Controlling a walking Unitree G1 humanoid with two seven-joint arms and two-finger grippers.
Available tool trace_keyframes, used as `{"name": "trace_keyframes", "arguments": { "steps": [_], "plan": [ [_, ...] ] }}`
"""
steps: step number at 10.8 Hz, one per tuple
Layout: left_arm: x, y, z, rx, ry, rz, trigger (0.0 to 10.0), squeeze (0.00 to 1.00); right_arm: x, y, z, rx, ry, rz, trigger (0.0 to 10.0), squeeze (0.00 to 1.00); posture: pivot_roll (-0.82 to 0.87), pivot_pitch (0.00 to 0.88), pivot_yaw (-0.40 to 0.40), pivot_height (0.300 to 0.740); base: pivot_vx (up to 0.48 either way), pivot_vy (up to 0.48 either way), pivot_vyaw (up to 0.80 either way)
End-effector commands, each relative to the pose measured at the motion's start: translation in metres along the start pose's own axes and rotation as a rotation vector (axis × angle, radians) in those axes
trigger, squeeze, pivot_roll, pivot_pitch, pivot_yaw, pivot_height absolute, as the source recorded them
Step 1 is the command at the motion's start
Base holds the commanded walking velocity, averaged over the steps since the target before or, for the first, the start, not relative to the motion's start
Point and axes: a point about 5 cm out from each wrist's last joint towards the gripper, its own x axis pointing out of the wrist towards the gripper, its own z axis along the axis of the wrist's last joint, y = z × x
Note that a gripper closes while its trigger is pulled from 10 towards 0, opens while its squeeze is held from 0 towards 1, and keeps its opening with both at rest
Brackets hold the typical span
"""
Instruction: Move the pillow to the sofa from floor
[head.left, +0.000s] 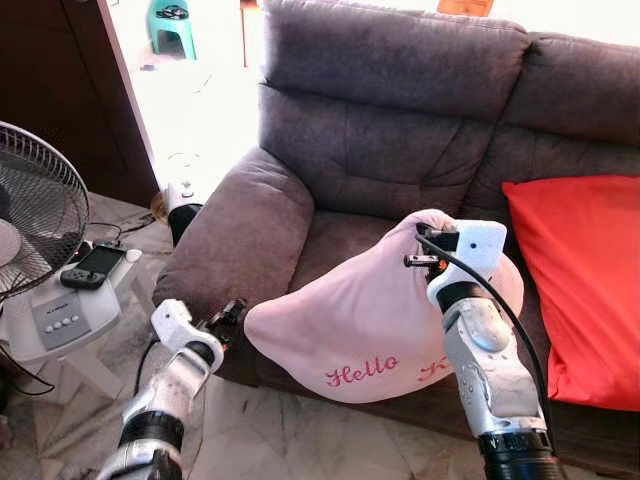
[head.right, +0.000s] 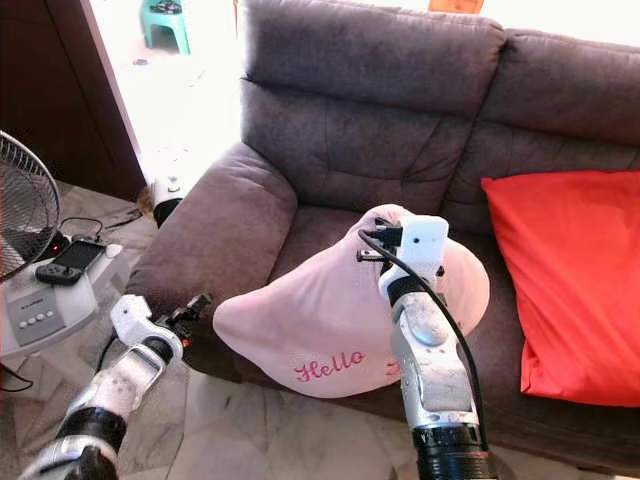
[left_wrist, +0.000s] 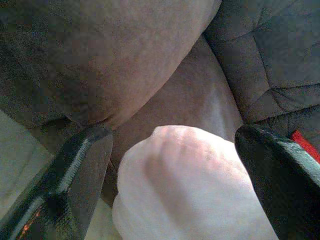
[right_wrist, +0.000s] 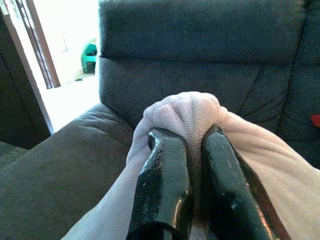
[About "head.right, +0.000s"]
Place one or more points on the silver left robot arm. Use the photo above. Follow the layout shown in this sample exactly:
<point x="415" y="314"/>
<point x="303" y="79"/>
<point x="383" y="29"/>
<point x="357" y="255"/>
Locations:
<point x="115" y="395"/>

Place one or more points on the white standing fan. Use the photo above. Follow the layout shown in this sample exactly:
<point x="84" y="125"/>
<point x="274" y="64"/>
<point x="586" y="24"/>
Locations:
<point x="25" y="210"/>

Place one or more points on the brown fabric sofa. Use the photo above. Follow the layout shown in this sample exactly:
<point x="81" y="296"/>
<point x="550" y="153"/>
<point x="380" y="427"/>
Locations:
<point x="360" y="120"/>

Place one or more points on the black and white floor object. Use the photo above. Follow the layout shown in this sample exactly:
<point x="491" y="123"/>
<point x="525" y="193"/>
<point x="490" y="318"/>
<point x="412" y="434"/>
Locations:
<point x="165" y="205"/>

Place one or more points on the orange wooden object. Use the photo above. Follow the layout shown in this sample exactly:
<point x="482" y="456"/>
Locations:
<point x="455" y="5"/>

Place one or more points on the black handheld game console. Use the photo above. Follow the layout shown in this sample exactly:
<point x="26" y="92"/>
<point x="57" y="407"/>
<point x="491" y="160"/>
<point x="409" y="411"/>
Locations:
<point x="72" y="260"/>

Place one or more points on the teal plastic stool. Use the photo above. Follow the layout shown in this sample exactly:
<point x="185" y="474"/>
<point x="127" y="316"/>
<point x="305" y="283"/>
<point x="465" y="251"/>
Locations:
<point x="165" y="27"/>

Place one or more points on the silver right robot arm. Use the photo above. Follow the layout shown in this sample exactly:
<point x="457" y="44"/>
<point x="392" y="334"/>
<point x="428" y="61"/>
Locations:
<point x="430" y="360"/>

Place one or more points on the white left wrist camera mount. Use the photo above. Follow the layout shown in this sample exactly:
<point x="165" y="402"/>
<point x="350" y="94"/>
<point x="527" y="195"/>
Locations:
<point x="132" y="320"/>

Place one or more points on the dark wooden door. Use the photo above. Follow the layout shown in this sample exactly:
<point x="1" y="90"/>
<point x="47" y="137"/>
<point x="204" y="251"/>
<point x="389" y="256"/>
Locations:
<point x="55" y="85"/>

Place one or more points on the red pillow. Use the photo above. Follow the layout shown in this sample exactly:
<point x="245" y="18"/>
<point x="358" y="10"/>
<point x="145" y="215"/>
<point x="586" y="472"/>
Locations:
<point x="570" y="270"/>

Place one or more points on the pink Hello pillow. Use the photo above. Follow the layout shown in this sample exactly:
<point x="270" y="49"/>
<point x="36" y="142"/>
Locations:
<point x="310" y="310"/>

